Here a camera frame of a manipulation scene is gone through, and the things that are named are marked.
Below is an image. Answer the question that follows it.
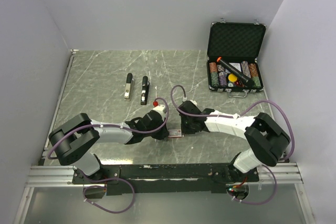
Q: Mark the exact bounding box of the red white staple box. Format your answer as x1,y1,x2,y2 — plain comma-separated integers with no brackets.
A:
169,130,183,138

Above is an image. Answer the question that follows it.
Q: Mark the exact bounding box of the beige and black stapler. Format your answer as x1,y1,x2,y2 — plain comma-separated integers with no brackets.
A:
124,73,134,101

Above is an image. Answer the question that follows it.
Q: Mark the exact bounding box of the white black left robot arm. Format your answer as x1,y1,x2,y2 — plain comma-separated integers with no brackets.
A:
47,107,169,183

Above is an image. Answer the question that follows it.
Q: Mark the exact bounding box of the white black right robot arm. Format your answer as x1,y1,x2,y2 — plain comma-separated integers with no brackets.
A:
177,100,291,181

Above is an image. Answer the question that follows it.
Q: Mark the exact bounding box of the yellow round chip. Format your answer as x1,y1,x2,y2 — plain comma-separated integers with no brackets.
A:
228,73,238,82

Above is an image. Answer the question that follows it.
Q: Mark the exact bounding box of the black tube with orange cap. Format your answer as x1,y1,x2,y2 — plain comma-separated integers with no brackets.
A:
216,57,255,88

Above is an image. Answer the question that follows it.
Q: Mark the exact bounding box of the black poker chip case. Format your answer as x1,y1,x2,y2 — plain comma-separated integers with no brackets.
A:
207,22,267,94

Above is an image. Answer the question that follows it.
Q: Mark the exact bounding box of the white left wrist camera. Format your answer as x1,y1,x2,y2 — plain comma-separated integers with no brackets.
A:
153,101,167,121

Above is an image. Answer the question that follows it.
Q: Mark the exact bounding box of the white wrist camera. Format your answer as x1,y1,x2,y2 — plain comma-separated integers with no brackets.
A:
183,99,197,106
153,101,167,121

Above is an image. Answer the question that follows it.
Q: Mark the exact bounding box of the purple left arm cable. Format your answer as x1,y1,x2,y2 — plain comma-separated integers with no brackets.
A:
47,98,170,214

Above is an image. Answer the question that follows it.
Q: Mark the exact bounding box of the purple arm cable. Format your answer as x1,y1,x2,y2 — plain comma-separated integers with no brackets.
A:
47,98,170,214
170,84,295,205

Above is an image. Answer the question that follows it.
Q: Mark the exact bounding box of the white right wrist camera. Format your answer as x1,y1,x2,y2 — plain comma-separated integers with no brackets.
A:
183,99,197,106

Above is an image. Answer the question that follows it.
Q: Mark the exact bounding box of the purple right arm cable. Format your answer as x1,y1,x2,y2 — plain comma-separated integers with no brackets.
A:
170,84,295,205

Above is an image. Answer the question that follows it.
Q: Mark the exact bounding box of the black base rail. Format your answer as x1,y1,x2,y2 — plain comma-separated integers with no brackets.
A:
72,163,259,196

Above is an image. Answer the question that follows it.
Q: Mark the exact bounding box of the aluminium frame rail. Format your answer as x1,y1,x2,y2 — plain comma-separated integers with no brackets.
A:
13,165,79,224

